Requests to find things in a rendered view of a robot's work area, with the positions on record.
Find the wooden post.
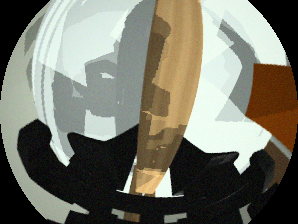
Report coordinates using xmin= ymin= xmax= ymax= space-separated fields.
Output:
xmin=122 ymin=164 xmax=156 ymax=222

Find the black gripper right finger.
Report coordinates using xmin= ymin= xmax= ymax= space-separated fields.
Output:
xmin=169 ymin=136 xmax=239 ymax=196

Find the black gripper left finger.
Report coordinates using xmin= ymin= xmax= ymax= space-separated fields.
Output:
xmin=67 ymin=124 xmax=138 ymax=190

